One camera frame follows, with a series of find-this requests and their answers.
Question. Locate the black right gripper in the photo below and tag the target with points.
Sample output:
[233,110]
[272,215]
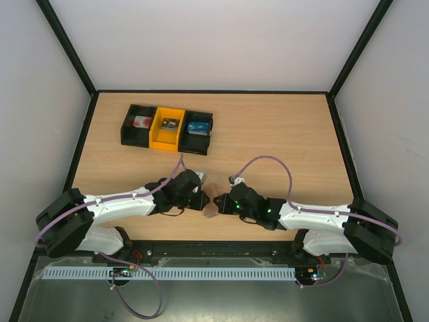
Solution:
[225,202]

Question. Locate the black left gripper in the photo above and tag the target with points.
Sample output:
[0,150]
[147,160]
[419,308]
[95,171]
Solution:
[198,204]

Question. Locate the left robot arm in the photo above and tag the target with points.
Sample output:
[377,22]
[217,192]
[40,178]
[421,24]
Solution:
[74,222]

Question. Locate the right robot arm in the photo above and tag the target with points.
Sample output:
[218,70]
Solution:
[359,228]

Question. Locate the blue card in bin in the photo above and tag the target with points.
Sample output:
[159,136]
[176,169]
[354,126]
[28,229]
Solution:
[198,128]

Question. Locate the dark card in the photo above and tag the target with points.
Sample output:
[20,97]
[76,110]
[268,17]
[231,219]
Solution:
[170,124]

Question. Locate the white red card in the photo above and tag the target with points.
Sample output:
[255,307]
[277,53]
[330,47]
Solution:
[142,122]

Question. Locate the right black bin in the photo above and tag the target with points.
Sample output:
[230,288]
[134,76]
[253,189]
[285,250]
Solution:
[194,144]

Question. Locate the black bin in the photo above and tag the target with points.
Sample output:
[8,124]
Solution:
[194,144]
[133,136]

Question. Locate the yellow bin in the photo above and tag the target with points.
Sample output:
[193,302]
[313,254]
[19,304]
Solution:
[163,139]

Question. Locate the left black bin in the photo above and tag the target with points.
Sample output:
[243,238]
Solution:
[133,136]

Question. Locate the metal front plate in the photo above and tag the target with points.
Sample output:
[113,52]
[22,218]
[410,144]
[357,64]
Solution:
[346,290]

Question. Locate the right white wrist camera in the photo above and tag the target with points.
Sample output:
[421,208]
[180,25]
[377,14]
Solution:
[233,181]

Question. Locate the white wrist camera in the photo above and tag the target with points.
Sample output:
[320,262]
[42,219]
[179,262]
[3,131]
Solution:
[202,176]
[233,181]

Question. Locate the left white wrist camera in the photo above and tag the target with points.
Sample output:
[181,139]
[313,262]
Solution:
[202,176]

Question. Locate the black aluminium frame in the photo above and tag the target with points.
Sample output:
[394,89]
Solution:
[229,247]

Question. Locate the light blue cable duct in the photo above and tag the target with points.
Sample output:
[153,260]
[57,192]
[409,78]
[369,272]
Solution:
[164,274]

